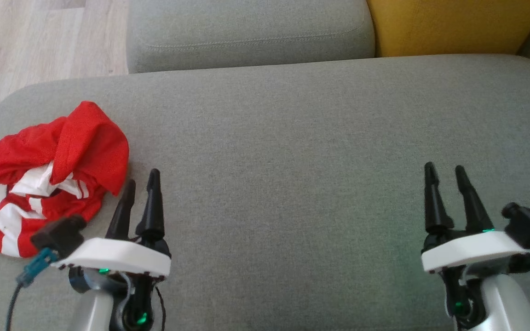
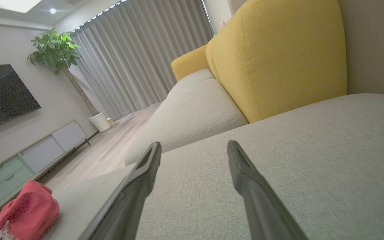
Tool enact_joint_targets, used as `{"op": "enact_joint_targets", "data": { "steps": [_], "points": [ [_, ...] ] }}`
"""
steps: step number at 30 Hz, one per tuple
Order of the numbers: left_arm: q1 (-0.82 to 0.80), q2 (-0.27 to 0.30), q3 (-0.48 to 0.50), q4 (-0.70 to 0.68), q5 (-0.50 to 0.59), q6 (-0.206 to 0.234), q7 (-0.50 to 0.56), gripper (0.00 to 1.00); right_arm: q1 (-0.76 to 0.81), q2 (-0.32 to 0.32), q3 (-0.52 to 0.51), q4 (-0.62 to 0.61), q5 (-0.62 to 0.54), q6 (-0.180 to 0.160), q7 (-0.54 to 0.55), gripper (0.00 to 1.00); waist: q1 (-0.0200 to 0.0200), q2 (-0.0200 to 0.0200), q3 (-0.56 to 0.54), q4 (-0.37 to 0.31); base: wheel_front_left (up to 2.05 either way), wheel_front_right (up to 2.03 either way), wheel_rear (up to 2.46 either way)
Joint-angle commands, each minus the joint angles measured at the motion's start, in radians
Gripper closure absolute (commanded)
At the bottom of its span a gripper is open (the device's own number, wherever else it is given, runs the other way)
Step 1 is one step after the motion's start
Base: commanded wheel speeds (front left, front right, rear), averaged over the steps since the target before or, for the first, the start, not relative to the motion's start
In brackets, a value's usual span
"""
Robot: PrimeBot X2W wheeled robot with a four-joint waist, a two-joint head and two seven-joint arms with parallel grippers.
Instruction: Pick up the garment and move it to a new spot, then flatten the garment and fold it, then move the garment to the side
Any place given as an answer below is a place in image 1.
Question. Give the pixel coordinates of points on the grey sofa back cushion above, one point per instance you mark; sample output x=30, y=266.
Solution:
x=246, y=32

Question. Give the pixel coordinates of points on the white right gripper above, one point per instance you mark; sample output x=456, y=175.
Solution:
x=472, y=250

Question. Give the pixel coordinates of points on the red white basketball jersey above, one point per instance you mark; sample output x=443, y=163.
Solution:
x=16, y=220

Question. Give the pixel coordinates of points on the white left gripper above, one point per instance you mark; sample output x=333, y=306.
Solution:
x=118, y=257

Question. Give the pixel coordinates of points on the grey sofa seat cushion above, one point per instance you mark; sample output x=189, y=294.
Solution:
x=292, y=161

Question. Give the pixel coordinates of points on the yellow sofa cushion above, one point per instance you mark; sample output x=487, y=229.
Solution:
x=453, y=25

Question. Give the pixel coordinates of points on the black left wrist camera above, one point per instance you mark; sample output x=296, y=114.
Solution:
x=60, y=234

